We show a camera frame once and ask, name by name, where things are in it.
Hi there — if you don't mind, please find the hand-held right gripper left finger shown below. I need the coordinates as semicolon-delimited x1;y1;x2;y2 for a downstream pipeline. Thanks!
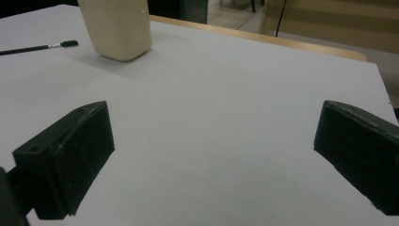
12;100;116;220

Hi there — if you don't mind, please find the dark green stand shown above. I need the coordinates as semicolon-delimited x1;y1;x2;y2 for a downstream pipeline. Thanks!
147;0;210;25

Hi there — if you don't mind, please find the black pencil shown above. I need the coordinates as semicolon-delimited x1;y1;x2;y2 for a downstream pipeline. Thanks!
0;40;79;57

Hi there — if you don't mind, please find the cream plastic container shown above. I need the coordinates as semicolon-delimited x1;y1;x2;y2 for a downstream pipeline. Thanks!
76;0;153;62

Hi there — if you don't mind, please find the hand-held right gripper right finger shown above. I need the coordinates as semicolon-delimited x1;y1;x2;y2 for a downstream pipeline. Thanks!
312;100;399;217

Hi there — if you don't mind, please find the black cable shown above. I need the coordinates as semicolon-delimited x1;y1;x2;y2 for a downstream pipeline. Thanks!
275;0;288;38

